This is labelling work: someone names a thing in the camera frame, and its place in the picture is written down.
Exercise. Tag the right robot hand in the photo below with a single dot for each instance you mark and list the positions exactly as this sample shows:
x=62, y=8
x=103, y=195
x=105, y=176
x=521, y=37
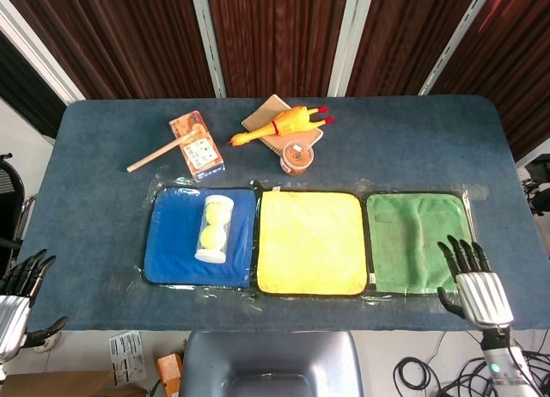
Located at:
x=477, y=289

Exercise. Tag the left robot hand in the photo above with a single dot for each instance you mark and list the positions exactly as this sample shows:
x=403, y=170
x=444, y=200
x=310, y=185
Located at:
x=17, y=302

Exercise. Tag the tennis ball tube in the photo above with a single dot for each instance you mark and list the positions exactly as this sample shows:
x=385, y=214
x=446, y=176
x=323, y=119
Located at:
x=213, y=228

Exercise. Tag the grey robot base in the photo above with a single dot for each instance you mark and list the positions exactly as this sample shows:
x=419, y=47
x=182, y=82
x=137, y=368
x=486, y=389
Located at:
x=270, y=365

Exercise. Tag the green cloth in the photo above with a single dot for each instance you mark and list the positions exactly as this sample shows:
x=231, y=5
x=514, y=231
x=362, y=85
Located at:
x=416, y=242

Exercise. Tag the cardboard box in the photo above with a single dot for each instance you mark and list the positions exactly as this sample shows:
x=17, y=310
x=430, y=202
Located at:
x=64, y=384

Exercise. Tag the black office chair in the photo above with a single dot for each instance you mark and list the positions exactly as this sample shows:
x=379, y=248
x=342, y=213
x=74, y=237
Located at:
x=9, y=203

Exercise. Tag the black equipment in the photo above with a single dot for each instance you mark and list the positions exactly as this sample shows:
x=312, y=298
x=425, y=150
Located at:
x=535, y=185

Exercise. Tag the white printed paper sheet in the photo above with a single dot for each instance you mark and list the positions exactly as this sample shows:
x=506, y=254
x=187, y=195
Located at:
x=126, y=357

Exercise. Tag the yellow cloth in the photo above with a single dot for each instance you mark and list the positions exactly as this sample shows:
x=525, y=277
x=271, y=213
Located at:
x=312, y=242

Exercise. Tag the blue cloth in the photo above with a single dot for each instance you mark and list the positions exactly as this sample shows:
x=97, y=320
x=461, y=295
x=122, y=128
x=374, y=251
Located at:
x=180, y=242

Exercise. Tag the wooden stick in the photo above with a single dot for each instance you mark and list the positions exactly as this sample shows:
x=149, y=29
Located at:
x=159, y=154

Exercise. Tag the small snack cup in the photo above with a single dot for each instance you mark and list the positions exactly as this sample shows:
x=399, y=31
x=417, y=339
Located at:
x=296, y=157

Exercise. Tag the orange printed carton box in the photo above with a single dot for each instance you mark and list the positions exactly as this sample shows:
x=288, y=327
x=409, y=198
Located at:
x=197, y=145

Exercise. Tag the blue table cover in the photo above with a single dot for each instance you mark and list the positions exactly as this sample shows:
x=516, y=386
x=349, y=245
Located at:
x=275, y=156

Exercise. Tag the yellow rubber chicken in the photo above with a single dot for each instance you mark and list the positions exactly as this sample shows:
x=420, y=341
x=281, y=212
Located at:
x=279, y=125

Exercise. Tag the spiral notebook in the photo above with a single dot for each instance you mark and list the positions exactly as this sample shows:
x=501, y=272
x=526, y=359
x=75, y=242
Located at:
x=275, y=126

